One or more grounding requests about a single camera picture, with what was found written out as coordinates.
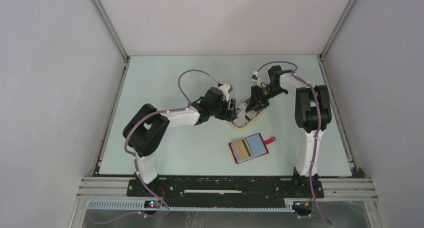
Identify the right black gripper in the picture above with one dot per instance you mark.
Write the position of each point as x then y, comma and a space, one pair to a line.
253, 105

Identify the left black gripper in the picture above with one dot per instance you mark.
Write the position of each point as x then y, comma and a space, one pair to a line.
228, 115

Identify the white credit card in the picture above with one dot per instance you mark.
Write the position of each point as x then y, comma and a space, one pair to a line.
241, 119

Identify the red card holder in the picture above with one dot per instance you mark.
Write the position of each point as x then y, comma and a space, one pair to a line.
257, 144

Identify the gold card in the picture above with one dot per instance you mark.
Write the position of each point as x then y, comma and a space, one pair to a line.
243, 149

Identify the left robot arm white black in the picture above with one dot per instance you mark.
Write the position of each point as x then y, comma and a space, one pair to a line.
145, 131

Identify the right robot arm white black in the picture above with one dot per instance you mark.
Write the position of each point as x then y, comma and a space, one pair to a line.
312, 114

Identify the beige oval tray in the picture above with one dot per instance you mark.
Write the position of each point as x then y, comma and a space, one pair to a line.
251, 117

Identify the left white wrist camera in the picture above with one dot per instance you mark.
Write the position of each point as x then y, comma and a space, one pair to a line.
226, 90

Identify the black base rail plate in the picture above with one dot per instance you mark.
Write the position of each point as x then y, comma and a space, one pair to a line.
224, 191

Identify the white cable duct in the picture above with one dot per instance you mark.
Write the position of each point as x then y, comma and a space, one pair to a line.
143, 205

